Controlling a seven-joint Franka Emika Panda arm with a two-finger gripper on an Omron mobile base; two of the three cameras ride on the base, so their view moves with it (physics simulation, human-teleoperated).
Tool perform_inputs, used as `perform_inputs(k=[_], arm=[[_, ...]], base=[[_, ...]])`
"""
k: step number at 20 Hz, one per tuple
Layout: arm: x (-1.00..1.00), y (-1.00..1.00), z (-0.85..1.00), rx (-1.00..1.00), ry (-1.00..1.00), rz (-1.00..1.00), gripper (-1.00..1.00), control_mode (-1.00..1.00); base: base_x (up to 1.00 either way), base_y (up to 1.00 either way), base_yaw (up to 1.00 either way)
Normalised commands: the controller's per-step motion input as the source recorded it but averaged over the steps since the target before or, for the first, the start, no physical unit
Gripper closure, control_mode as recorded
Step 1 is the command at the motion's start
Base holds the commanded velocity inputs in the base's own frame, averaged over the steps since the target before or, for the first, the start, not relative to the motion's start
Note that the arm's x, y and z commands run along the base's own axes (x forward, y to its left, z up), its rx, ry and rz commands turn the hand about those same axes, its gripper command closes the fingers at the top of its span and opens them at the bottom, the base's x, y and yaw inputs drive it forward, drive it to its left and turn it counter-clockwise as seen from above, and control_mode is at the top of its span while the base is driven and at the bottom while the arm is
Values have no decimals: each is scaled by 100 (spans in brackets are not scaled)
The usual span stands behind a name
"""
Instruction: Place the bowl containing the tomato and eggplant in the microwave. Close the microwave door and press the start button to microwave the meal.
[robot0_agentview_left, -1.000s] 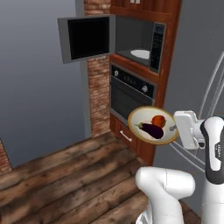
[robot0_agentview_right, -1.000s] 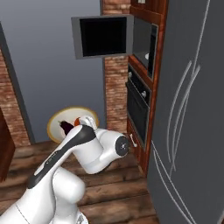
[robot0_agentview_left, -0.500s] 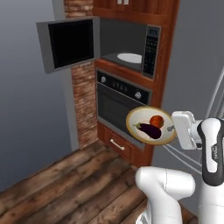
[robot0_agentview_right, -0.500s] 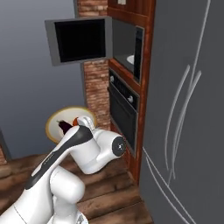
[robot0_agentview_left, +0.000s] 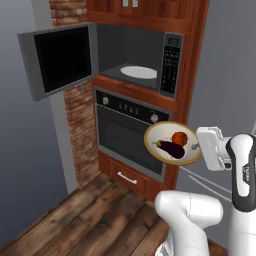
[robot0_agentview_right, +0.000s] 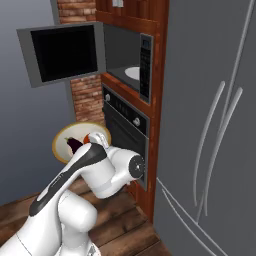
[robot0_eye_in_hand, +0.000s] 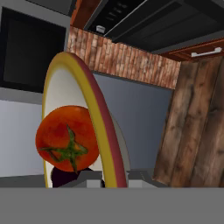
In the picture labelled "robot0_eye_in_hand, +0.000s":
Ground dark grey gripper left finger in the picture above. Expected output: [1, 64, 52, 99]
[57, 170, 105, 189]

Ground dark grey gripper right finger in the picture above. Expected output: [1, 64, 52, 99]
[127, 170, 168, 189]

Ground white bowl yellow red rim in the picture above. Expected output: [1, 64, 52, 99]
[41, 51, 131, 189]

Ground dark purple eggplant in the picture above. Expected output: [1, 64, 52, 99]
[50, 166, 95, 189]

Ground red tomato with green stem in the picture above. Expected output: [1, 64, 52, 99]
[35, 105, 101, 173]

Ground white microwave start button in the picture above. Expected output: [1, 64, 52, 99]
[95, 24, 106, 34]

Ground black microwave oven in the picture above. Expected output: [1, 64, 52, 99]
[83, 0, 224, 55]

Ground black microwave door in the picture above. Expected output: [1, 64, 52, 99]
[104, 0, 224, 54]

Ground brown wooden drawer front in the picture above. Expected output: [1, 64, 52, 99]
[158, 38, 224, 62]

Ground grey oven with black window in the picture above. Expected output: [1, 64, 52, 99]
[0, 0, 77, 106]

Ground red-brown wooden cupboard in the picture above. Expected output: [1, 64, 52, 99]
[69, 0, 102, 31]

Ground silver drawer handle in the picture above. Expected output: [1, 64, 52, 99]
[190, 46, 223, 59]

